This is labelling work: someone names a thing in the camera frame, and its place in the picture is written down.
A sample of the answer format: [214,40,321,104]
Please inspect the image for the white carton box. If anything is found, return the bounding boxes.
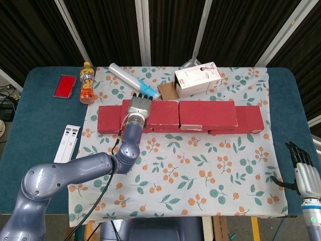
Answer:
[174,61,223,98]

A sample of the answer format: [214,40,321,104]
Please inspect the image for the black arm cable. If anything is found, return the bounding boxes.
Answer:
[65,119,127,241]

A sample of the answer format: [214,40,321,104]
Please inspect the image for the orange drink bottle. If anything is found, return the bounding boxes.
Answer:
[79,61,96,104]

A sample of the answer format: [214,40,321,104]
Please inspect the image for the blue-grey robot torso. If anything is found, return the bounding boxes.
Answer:
[100,216,204,241]

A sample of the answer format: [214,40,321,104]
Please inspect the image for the red phone case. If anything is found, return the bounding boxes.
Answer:
[52,74,77,99]

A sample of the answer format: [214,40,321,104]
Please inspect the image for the dark ribbed curtain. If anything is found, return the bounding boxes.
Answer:
[0,0,321,121]

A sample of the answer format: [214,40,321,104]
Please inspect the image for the red brick with worn end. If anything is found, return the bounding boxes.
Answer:
[178,100,238,132]

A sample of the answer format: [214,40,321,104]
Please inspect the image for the white metal frame post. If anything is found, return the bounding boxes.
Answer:
[256,0,306,68]
[55,0,95,68]
[134,0,153,67]
[191,0,214,65]

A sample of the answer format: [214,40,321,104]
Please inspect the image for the brown cardboard piece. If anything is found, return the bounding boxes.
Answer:
[157,81,180,102]

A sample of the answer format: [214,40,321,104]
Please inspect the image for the clear film roll blue label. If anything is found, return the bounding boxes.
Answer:
[108,62,161,101]

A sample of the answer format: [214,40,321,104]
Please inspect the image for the floral fruit print tablecloth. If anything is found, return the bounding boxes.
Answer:
[67,65,289,228]

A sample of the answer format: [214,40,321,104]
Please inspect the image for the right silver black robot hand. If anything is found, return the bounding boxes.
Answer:
[270,141,321,199]

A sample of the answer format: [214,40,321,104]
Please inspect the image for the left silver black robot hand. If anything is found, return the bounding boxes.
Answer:
[127,93,153,118]

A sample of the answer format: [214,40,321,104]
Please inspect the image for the teal table cover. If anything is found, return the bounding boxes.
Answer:
[0,66,319,216]

